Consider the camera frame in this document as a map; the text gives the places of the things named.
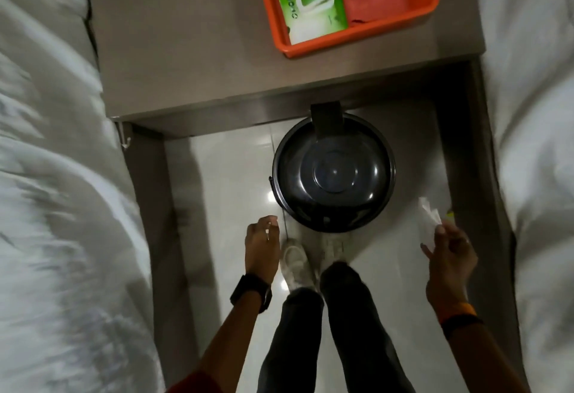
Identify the red shirt sleeve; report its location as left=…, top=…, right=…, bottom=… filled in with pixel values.
left=166, top=370, right=223, bottom=393

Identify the person's left forearm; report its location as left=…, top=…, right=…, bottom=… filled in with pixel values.
left=196, top=292, right=270, bottom=393

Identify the person's right forearm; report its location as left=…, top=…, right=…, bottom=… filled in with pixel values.
left=448, top=323, right=531, bottom=393

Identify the person's right white shoe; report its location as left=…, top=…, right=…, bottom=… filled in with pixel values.
left=319, top=233, right=351, bottom=269

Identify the person's left white shoe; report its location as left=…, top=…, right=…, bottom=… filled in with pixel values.
left=280, top=239, right=318, bottom=293

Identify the person's left hand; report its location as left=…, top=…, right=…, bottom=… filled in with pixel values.
left=244, top=215, right=281, bottom=286

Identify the black round pedal bin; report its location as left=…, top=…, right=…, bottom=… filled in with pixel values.
left=269, top=103, right=396, bottom=233

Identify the orange wristband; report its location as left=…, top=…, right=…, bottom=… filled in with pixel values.
left=435, top=301, right=479, bottom=324

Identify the grey-brown bedside table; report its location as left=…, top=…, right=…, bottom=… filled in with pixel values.
left=85, top=0, right=528, bottom=389

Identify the black wristband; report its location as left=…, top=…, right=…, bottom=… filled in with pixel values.
left=440, top=314, right=484, bottom=340

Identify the orange plastic tray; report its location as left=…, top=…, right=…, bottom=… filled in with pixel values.
left=252, top=0, right=440, bottom=59

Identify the white tissue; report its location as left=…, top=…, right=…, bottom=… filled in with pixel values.
left=418, top=197, right=443, bottom=251

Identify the person's right trouser leg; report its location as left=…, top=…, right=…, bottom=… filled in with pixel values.
left=319, top=262, right=416, bottom=393

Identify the person's white shoe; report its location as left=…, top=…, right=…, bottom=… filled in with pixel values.
left=280, top=239, right=318, bottom=293
left=319, top=233, right=351, bottom=269

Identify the person's left trouser leg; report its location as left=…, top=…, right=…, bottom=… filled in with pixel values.
left=257, top=288, right=325, bottom=393

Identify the black wrist watch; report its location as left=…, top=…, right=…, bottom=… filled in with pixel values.
left=230, top=273, right=273, bottom=314

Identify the person's right hand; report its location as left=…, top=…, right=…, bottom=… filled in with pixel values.
left=421, top=220, right=479, bottom=312

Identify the person's trouser leg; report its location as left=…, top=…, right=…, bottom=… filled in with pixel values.
left=257, top=288, right=325, bottom=393
left=319, top=262, right=416, bottom=393

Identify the white bed duvet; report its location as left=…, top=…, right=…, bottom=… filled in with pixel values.
left=0, top=0, right=166, bottom=393
left=474, top=0, right=574, bottom=393

